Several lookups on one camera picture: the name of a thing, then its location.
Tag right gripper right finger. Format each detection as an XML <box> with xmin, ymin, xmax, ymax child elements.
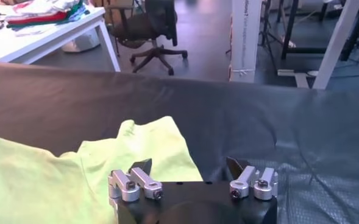
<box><xmin>226</xmin><ymin>156</ymin><xmax>279</xmax><ymax>201</ymax></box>

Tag black office chair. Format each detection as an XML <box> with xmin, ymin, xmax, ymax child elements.
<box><xmin>105</xmin><ymin>0</ymin><xmax>188</xmax><ymax>76</ymax></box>

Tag yellow-green t-shirt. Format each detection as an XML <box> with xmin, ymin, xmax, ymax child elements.
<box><xmin>0</xmin><ymin>115</ymin><xmax>204</xmax><ymax>224</ymax></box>

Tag white work table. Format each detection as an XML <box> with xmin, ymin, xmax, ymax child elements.
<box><xmin>0</xmin><ymin>5</ymin><xmax>121</xmax><ymax>73</ymax></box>

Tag dark desk black legs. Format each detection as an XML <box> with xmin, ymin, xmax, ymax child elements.
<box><xmin>281</xmin><ymin>0</ymin><xmax>329</xmax><ymax>60</ymax></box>

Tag stack of folded clothes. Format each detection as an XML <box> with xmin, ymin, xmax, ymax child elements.
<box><xmin>4</xmin><ymin>0</ymin><xmax>90</xmax><ymax>31</ymax></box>

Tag black table cover cloth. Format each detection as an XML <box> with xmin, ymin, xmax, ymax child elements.
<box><xmin>0</xmin><ymin>62</ymin><xmax>359</xmax><ymax>224</ymax></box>

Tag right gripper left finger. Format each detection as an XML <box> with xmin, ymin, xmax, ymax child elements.
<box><xmin>107</xmin><ymin>158</ymin><xmax>163</xmax><ymax>203</ymax></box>

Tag tall white cardboard box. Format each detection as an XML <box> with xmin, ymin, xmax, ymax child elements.
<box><xmin>229</xmin><ymin>0</ymin><xmax>263</xmax><ymax>83</ymax></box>

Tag white standing desk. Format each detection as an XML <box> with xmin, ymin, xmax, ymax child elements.
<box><xmin>276</xmin><ymin>0</ymin><xmax>359</xmax><ymax>91</ymax></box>

